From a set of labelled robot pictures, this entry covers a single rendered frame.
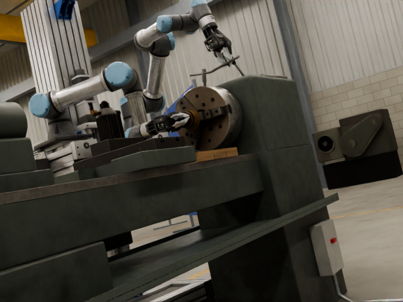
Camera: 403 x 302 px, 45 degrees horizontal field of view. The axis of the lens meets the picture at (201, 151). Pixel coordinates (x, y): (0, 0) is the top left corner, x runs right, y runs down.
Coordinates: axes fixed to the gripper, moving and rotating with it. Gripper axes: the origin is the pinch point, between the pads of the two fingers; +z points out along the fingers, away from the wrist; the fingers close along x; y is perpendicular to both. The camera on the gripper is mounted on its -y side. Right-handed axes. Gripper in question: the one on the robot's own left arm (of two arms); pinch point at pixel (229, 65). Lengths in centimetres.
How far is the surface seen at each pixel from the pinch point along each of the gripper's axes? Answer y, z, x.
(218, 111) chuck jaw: 7.1, 18.2, -11.9
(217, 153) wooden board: 24.2, 38.1, -11.2
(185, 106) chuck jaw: 8.9, 7.8, -25.7
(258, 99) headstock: -17.3, 17.2, -1.9
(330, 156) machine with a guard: -872, -2, -274
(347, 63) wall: -1011, -194, -178
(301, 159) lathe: -51, 50, -9
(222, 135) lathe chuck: 3.1, 27.6, -17.4
